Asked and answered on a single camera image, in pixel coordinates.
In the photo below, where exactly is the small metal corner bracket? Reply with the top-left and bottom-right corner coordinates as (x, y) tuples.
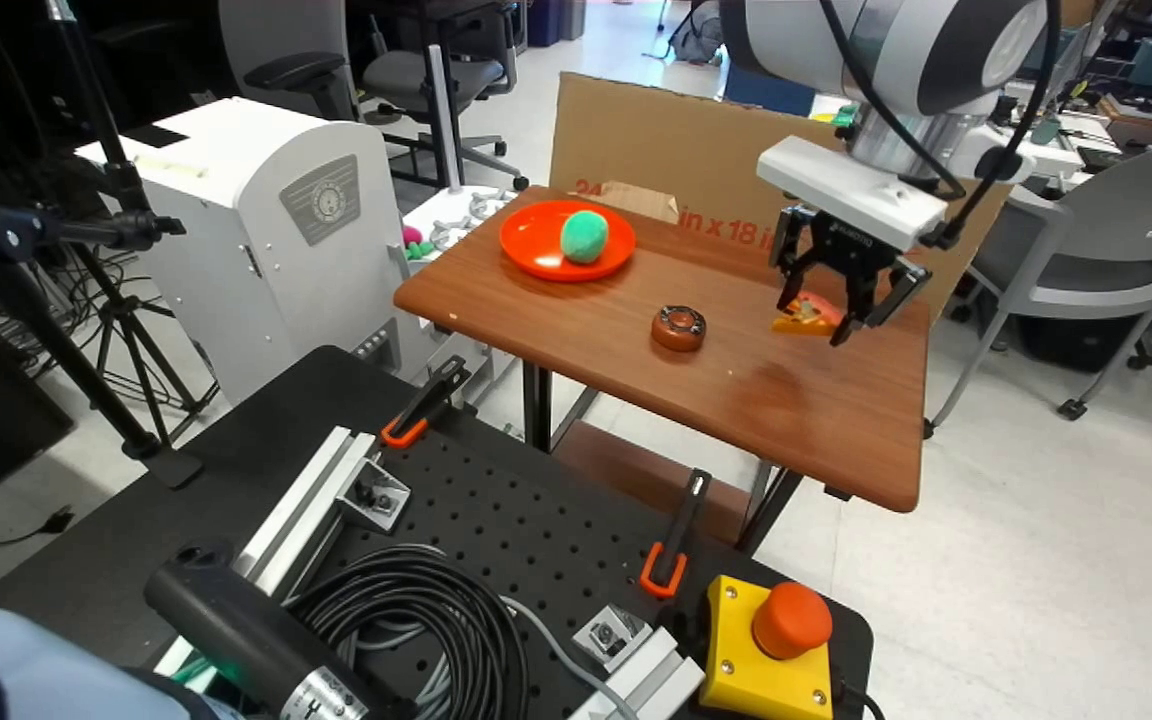
(339, 460), (416, 536)
(568, 606), (650, 673)

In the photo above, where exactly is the black tripod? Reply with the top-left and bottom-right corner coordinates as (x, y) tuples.
(0, 0), (228, 466)

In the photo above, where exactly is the brown wooden table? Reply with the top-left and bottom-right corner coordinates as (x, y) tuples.
(393, 186), (937, 518)

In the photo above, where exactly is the black cylindrical handle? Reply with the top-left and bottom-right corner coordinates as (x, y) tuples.
(144, 556), (371, 720)

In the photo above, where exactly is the white machine cabinet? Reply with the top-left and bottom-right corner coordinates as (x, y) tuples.
(73, 91), (435, 405)

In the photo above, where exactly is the green ball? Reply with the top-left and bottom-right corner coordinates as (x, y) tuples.
(556, 210), (614, 270)

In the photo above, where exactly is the blue bin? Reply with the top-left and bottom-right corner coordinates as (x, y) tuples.
(722, 61), (810, 122)

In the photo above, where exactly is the yellow emergency stop button box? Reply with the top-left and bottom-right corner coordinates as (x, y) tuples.
(696, 571), (841, 720)

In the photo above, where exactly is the orange plastic plate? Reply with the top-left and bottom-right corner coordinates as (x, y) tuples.
(495, 195), (639, 289)

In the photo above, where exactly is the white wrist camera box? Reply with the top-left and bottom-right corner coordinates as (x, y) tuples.
(753, 134), (951, 252)

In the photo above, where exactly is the light blue rounded object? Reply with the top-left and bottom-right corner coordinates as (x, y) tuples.
(0, 599), (212, 720)

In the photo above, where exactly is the black camera on tripod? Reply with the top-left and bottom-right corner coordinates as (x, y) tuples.
(0, 202), (187, 264)

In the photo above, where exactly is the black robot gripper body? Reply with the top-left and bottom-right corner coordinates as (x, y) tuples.
(770, 210), (937, 296)

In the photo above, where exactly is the grey high-back office chair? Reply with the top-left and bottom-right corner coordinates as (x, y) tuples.
(212, 0), (362, 123)

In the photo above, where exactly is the dark office chair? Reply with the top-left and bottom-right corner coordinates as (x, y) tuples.
(355, 0), (532, 193)

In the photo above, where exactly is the long aluminium profile rail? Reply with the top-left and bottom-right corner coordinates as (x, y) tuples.
(149, 425), (382, 683)

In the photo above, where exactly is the yellow toy pizza slice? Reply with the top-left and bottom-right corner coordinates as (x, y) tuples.
(769, 294), (841, 342)

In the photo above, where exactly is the short aluminium profile rail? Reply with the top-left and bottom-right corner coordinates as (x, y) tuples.
(568, 624), (710, 720)

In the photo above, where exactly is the brown toy donut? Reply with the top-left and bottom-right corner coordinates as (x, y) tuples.
(648, 302), (710, 359)

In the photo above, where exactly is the black orange clamp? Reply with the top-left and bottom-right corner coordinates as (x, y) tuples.
(374, 351), (470, 454)
(636, 468), (716, 606)

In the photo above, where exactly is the cardboard box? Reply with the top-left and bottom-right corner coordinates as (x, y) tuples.
(546, 73), (1015, 325)

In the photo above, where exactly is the black coiled cable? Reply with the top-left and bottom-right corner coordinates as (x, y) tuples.
(287, 544), (532, 720)

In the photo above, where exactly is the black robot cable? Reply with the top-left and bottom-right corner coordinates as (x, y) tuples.
(820, 0), (1068, 252)

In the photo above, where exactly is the black perforated mounting table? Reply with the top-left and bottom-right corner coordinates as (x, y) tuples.
(0, 342), (880, 720)

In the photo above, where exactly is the grey metal pole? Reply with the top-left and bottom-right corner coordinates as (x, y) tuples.
(423, 39), (468, 193)

